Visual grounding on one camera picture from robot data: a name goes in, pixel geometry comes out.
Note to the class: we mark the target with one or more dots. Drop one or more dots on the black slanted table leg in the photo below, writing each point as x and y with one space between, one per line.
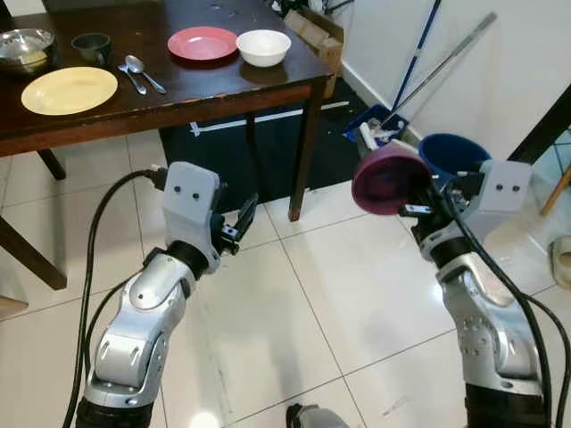
544 123

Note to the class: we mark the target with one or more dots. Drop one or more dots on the large steel spoon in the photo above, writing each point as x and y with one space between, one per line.
136 63

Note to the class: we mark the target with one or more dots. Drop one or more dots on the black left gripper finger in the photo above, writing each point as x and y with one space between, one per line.
247 218

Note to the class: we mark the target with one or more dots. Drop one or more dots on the blue bucket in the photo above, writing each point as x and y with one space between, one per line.
455 153

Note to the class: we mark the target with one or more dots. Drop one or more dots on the brown cardboard box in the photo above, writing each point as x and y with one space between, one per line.
323 40

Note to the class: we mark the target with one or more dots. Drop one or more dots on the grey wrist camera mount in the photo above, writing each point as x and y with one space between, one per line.
189 205
501 196

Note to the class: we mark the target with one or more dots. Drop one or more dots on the beige slipper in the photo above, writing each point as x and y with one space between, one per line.
562 260

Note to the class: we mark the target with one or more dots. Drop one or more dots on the pink plate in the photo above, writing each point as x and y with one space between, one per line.
202 43

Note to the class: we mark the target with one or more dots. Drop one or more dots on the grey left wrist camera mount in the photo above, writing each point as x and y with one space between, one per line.
189 205

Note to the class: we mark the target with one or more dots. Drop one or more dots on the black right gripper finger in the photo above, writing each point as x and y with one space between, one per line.
417 210

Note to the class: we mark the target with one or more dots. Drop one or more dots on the purple bowl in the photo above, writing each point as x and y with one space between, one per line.
384 183

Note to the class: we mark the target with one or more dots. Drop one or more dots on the dark cup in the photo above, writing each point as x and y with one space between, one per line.
92 49

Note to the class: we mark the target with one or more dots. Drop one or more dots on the grey metal pole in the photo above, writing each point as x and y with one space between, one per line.
455 49

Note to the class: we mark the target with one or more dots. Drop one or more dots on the dark wooden dining table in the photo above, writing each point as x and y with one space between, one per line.
178 102

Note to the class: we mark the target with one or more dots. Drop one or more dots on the light wooden chair leg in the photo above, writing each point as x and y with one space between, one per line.
558 189

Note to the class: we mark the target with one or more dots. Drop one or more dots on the small steel spoon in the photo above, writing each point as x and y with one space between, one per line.
134 82

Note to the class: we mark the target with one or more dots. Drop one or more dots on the steel bowl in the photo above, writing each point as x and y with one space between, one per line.
25 49

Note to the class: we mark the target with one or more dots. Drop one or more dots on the white bowl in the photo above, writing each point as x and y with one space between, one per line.
264 46

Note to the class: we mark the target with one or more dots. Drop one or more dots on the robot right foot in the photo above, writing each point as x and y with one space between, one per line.
314 417

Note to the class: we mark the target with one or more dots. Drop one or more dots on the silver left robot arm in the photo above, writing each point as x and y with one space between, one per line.
143 330

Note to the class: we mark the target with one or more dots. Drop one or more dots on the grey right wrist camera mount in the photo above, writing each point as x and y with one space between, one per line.
501 196

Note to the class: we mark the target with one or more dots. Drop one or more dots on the yellow plate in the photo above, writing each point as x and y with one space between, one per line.
70 91

